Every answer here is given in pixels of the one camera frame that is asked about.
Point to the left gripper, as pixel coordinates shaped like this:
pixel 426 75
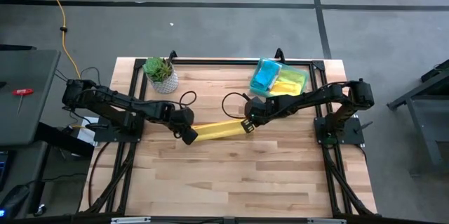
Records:
pixel 184 117

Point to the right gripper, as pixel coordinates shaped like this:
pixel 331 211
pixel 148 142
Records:
pixel 256 108

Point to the yellow microfiber towel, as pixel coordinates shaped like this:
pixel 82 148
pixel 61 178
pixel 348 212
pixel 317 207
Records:
pixel 286 88
pixel 217 130

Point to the translucent teal plastic bin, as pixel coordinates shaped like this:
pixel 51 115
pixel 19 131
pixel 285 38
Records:
pixel 252 86

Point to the teal microfiber towel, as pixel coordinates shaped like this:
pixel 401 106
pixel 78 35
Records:
pixel 266 74

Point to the lime green microfiber towel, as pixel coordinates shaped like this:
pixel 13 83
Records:
pixel 294 76

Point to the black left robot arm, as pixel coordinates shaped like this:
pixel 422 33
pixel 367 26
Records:
pixel 112 101

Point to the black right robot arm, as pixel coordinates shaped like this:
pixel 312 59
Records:
pixel 315 97

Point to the succulent in patterned white pot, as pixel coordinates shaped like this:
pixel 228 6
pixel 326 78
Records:
pixel 159 69

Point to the white paper sheet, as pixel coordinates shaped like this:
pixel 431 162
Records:
pixel 86 134

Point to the grey side table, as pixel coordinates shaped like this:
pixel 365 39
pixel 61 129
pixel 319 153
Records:
pixel 24 94

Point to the grey metal bench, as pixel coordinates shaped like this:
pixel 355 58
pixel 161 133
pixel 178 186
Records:
pixel 431 118

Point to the black device with light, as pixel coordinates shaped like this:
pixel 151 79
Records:
pixel 14 197

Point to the black camera on frame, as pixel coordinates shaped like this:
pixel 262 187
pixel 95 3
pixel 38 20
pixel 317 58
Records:
pixel 245 62

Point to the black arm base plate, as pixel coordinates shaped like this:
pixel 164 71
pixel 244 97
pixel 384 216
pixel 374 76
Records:
pixel 347 136
pixel 115 136

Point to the table-level camera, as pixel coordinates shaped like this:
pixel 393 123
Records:
pixel 229 220

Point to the silver metal bracket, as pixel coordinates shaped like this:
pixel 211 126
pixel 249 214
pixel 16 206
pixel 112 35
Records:
pixel 130 220
pixel 327 220

